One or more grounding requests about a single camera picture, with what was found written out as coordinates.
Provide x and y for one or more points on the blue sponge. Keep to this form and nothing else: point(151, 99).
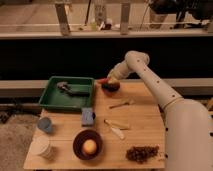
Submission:
point(88, 117)

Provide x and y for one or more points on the blue cup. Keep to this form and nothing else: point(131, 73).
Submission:
point(45, 125)

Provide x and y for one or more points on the small red bowl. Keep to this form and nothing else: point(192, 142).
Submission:
point(111, 87)

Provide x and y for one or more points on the metal tool in tray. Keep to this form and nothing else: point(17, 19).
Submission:
point(64, 87)

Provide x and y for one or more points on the dark brown bowl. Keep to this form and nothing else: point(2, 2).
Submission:
point(81, 138)

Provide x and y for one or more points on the bunch of dark grapes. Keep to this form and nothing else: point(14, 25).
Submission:
point(141, 154)

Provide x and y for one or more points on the wooden table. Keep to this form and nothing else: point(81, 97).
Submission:
point(146, 129)

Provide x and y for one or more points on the orange fruit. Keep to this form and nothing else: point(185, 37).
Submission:
point(89, 147)

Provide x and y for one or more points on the wooden fork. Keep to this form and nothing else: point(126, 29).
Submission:
point(125, 102)

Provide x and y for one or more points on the green plastic tray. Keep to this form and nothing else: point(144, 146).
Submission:
point(53, 99)

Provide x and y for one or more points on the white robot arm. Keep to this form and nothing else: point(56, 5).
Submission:
point(188, 144)

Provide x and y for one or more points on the white cup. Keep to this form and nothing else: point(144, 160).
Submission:
point(41, 146)

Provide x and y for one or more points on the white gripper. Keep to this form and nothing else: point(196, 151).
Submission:
point(112, 79)

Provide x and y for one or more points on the wooden knife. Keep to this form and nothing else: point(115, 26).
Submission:
point(116, 124)

